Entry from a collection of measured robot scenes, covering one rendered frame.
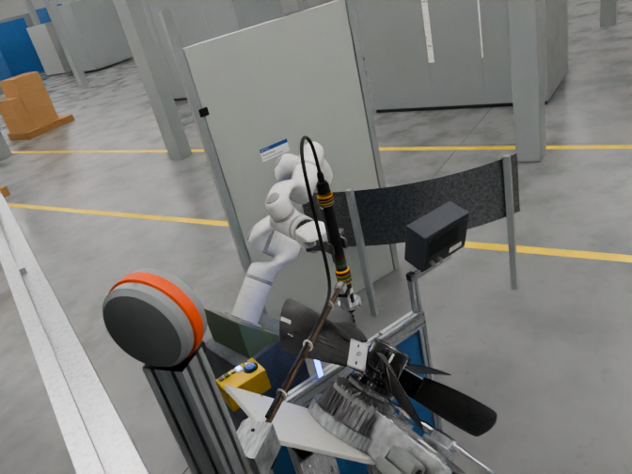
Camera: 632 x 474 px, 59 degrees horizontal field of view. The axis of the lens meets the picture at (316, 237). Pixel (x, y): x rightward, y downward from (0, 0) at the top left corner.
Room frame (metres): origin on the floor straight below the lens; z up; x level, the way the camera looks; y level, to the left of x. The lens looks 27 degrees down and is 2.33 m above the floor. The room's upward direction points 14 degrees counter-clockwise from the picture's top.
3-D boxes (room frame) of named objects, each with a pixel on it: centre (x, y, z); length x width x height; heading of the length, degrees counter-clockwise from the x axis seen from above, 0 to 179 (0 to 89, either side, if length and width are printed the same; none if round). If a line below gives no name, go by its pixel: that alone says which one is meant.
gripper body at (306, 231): (1.48, 0.00, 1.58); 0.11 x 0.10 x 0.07; 28
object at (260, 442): (0.83, 0.23, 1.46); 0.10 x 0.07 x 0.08; 153
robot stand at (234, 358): (1.98, 0.39, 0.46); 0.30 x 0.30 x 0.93; 37
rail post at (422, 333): (1.96, -0.35, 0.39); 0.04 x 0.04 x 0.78; 28
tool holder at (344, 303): (1.38, -0.05, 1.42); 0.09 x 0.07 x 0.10; 153
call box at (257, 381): (1.57, 0.38, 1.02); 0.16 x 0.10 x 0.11; 118
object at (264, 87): (3.43, -0.04, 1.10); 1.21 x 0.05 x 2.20; 118
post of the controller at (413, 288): (1.96, -0.35, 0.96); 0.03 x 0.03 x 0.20; 28
